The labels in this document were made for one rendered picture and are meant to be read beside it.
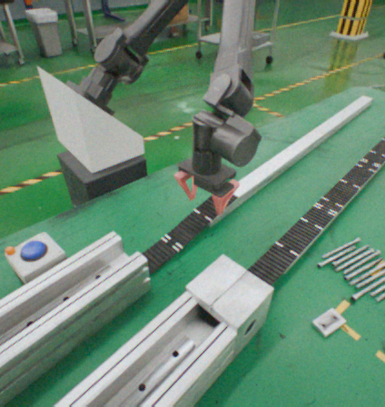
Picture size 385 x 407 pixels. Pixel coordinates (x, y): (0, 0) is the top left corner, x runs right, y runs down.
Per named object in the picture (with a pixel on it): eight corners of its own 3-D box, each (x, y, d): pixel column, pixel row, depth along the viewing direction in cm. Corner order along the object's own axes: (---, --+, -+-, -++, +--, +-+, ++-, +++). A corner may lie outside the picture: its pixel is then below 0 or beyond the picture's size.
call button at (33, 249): (40, 243, 61) (37, 235, 60) (51, 253, 59) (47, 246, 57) (20, 254, 59) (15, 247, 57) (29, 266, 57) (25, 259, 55)
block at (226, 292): (210, 281, 61) (212, 246, 55) (265, 322, 54) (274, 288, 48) (176, 311, 56) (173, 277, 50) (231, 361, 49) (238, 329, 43)
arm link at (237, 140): (241, 99, 62) (220, 72, 55) (289, 119, 55) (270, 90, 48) (206, 150, 63) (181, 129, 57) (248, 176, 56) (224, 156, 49)
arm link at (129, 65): (107, 84, 89) (92, 73, 85) (127, 53, 88) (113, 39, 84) (123, 94, 83) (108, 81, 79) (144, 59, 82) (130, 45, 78)
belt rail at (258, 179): (360, 103, 128) (362, 95, 126) (370, 105, 126) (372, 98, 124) (197, 219, 74) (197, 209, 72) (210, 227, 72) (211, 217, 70)
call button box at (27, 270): (53, 251, 66) (44, 229, 63) (77, 277, 61) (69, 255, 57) (14, 273, 62) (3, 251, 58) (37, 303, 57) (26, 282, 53)
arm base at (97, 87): (96, 105, 93) (64, 84, 82) (111, 82, 92) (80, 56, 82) (113, 117, 89) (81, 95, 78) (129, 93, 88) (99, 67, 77)
